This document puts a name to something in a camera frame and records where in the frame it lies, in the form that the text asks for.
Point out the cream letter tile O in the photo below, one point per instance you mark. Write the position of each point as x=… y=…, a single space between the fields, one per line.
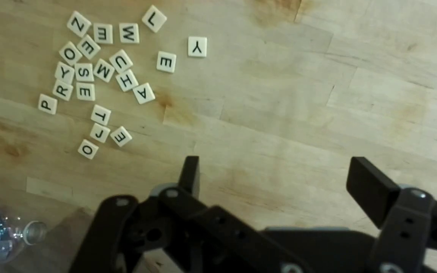
x=88 y=148
x=69 y=53

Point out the cream letter tile P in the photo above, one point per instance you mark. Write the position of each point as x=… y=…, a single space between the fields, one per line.
x=47 y=103

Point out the cream letter tile E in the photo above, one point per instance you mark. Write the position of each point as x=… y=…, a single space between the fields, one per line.
x=103 y=33
x=85 y=91
x=120 y=136
x=165 y=60
x=88 y=45

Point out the cream letter tile W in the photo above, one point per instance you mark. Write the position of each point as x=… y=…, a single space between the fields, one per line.
x=129 y=31

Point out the cream letter tile R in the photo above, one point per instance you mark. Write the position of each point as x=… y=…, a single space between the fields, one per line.
x=62 y=89

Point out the cream letter tile J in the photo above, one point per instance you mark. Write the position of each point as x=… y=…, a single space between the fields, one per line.
x=98 y=132

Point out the cream letter tile U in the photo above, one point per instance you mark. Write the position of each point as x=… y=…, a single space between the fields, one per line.
x=120 y=60

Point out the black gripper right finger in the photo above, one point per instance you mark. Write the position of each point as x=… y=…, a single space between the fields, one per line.
x=371 y=186

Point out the cream letter tile A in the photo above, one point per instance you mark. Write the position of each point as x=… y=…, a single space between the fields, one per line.
x=142 y=92

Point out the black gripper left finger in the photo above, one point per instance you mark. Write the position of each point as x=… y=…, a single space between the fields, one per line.
x=189 y=174

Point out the cream letter tile Y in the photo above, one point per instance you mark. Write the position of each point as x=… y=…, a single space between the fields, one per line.
x=63 y=72
x=197 y=45

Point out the cream letter tile T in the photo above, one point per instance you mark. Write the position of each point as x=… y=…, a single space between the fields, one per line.
x=100 y=113

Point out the cream letter tile L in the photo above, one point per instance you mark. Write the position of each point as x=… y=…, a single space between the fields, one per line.
x=153 y=18

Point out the cream letter tile Z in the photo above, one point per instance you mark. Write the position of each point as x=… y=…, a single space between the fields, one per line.
x=79 y=22

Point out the cream letter tile M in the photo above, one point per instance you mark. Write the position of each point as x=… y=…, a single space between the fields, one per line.
x=103 y=69

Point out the cream letter tile H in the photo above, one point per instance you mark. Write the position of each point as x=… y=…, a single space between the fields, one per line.
x=126 y=80

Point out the cream letter tile S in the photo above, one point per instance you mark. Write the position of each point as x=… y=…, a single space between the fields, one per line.
x=83 y=71

